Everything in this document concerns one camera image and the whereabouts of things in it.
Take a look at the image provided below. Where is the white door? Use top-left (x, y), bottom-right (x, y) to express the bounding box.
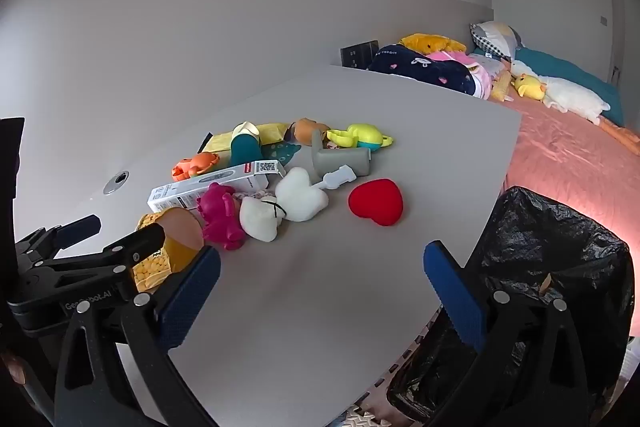
top-left (607, 0), bottom-right (640, 88)

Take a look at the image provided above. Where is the teal bed sheet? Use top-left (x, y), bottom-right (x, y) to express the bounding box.
top-left (472, 47), bottom-right (626, 128)

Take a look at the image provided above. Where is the pink bed cover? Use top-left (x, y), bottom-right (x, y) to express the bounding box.
top-left (492, 94), bottom-right (640, 338)

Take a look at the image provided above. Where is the orange plastic toy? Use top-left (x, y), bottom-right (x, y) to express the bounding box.
top-left (171, 152), bottom-right (221, 182)

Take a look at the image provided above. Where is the magenta plastic toy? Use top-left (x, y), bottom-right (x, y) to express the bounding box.
top-left (195, 182), bottom-right (247, 252)

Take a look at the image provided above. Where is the white plush heart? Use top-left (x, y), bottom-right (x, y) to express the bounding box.
top-left (239, 194), bottom-right (287, 243)

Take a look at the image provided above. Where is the black wall socket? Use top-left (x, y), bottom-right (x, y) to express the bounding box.
top-left (340, 39), bottom-right (379, 68)

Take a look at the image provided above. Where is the teal spotted disc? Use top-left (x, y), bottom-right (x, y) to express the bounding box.
top-left (260, 141), bottom-right (302, 168)

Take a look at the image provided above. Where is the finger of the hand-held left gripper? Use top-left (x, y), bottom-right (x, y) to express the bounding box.
top-left (30, 223), bottom-right (167, 295)
top-left (15, 214), bottom-right (103, 259)

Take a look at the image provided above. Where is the yellow duck plush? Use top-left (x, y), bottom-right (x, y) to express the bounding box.
top-left (512, 74), bottom-right (548, 102)

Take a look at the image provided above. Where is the red plush heart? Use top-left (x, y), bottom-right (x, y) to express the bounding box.
top-left (348, 178), bottom-right (404, 227)

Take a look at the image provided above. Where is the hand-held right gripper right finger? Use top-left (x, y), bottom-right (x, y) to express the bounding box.
top-left (422, 241), bottom-right (618, 427)

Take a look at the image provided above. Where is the small white guitar toy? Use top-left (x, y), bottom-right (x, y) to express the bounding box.
top-left (309, 164), bottom-right (358, 192)

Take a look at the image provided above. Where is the navy printed blanket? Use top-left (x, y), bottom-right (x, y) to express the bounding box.
top-left (366, 44), bottom-right (478, 95)

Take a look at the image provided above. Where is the yellow snack wrapper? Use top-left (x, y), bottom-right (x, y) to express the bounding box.
top-left (204, 123), bottom-right (292, 152)

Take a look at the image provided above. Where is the foam puzzle floor mat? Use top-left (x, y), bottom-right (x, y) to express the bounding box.
top-left (330, 322), bottom-right (436, 427)

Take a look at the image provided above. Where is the metal cable grommet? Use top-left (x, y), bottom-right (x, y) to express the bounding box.
top-left (102, 170), bottom-right (130, 196)

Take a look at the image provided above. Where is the brown plastic toy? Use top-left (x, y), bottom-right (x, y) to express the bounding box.
top-left (285, 118), bottom-right (332, 145)

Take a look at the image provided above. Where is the white goose plush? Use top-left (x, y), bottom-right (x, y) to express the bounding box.
top-left (509, 59), bottom-right (638, 150)

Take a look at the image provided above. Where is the yellow plush toy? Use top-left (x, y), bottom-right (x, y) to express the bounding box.
top-left (398, 33), bottom-right (468, 56)

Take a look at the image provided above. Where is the yellow-green plastic toy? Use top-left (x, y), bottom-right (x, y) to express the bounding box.
top-left (326, 123), bottom-right (395, 154)

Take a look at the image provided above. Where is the grey plastic toy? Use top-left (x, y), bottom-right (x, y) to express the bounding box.
top-left (311, 128), bottom-right (372, 180)

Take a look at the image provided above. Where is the yellow corn snack packet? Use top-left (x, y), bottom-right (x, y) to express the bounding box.
top-left (131, 207), bottom-right (206, 294)

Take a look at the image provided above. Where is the pink printed cloth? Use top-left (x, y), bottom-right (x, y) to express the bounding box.
top-left (425, 48), bottom-right (501, 100)

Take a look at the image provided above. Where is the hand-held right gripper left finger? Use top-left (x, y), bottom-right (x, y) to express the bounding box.
top-left (54, 247), bottom-right (222, 427)

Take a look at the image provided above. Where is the white thermometer box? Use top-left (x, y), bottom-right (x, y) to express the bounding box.
top-left (146, 159), bottom-right (287, 214)

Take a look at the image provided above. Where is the white checked pillow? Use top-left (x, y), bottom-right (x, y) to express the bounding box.
top-left (469, 21), bottom-right (523, 60)

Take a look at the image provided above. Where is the black trash bag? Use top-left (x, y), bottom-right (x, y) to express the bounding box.
top-left (386, 186), bottom-right (636, 427)

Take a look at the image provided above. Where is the white plush tooth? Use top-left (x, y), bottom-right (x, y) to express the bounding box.
top-left (274, 167), bottom-right (330, 223)

